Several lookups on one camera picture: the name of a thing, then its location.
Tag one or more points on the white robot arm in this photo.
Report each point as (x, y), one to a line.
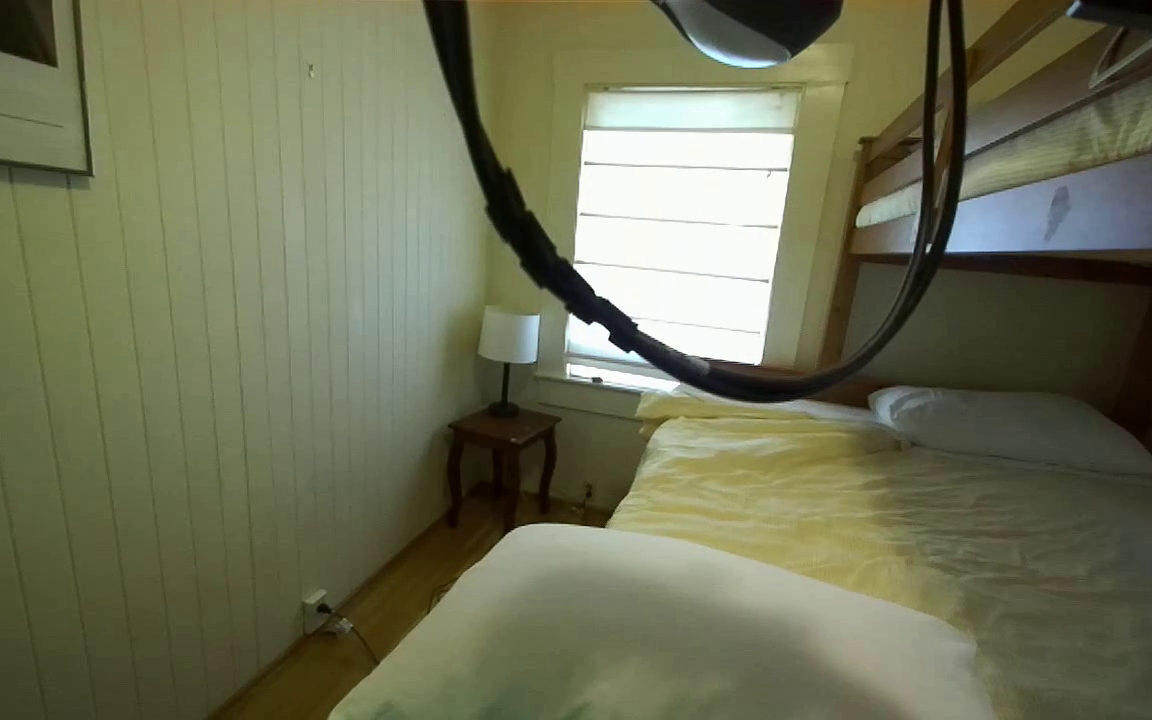
(748, 25)

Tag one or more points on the small white pillow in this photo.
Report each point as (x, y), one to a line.
(1000, 425)

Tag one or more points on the yellow blanket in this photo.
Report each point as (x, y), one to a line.
(898, 522)

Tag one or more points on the white wall outlet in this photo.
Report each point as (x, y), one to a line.
(317, 605)

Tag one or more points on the large white pillow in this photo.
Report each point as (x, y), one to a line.
(658, 643)

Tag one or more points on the white table lamp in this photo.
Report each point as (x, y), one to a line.
(508, 339)

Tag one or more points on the wooden bunk bed frame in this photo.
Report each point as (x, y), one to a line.
(1096, 207)

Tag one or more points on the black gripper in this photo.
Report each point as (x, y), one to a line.
(1143, 10)

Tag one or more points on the white framed picture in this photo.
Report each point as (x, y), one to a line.
(10, 93)

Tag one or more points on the white window blind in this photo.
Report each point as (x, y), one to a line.
(682, 226)

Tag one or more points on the dark wooden nightstand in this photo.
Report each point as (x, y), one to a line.
(502, 430)

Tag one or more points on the bunk mattress with white sheet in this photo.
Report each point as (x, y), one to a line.
(1080, 142)

